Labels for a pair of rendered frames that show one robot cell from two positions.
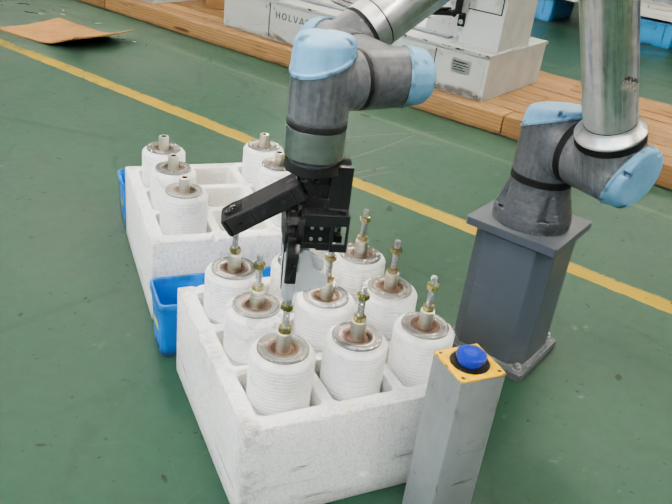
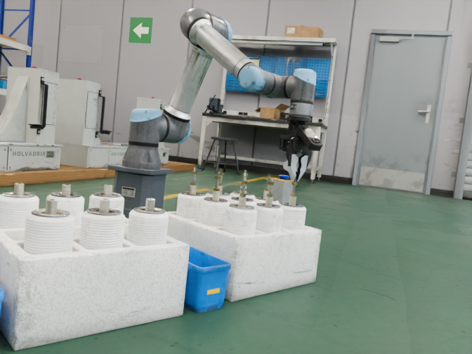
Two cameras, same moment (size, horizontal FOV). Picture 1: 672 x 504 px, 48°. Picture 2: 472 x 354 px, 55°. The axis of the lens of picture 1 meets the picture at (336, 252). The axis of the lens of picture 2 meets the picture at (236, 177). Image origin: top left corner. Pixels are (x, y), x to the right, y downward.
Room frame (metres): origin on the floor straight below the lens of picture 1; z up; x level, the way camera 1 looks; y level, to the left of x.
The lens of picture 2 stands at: (1.49, 1.42, 0.45)
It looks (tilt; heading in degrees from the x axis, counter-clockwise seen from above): 5 degrees down; 253
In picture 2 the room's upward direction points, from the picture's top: 6 degrees clockwise
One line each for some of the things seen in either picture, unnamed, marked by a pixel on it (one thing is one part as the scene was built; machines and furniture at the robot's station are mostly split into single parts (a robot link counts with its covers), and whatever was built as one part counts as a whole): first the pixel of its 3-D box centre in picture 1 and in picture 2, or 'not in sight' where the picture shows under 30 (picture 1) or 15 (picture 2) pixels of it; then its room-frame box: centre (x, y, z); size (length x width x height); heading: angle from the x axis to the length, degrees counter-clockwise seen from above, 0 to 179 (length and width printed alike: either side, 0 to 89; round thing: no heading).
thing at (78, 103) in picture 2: not in sight; (113, 126); (1.41, -3.25, 0.45); 1.51 x 0.57 x 0.74; 56
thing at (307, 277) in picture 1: (305, 280); (298, 167); (0.86, 0.04, 0.38); 0.06 x 0.03 x 0.09; 101
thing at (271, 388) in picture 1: (278, 398); (289, 232); (0.88, 0.06, 0.16); 0.10 x 0.10 x 0.18
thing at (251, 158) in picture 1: (261, 181); (16, 231); (1.68, 0.20, 0.16); 0.10 x 0.10 x 0.18
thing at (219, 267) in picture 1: (234, 268); (241, 206); (1.09, 0.17, 0.25); 0.08 x 0.08 x 0.01
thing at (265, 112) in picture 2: not in sight; (272, 112); (-0.69, -4.44, 0.87); 0.40 x 0.30 x 0.23; 132
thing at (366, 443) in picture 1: (315, 375); (237, 246); (1.04, 0.01, 0.09); 0.39 x 0.39 x 0.18; 27
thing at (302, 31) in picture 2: not in sight; (303, 34); (-0.99, -4.35, 1.96); 0.46 x 0.28 x 0.16; 142
